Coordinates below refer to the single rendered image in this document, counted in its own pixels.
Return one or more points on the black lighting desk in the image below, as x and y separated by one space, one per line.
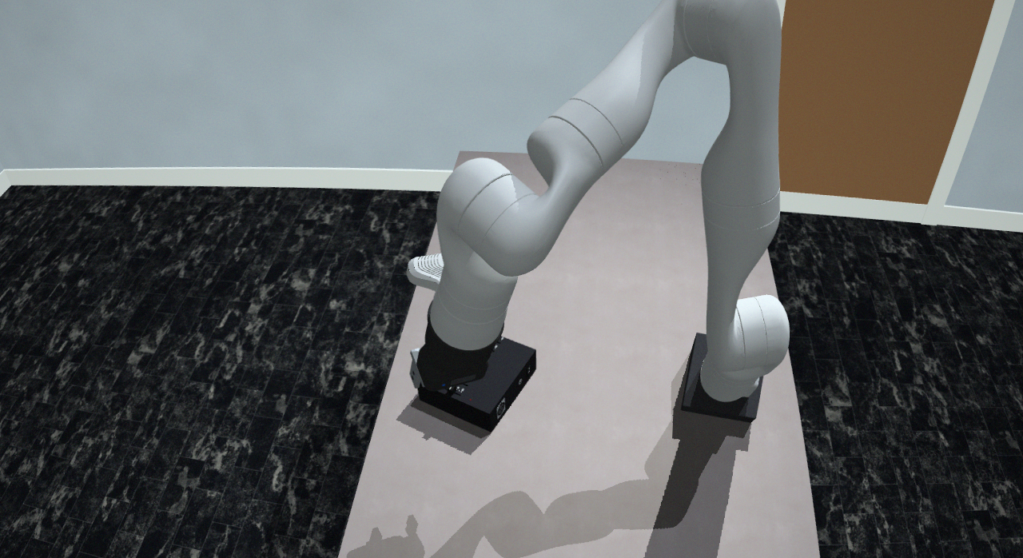
485 401

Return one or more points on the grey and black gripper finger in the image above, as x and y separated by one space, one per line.
416 378

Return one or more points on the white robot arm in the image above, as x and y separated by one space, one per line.
505 230

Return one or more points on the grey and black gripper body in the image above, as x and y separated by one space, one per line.
454 346

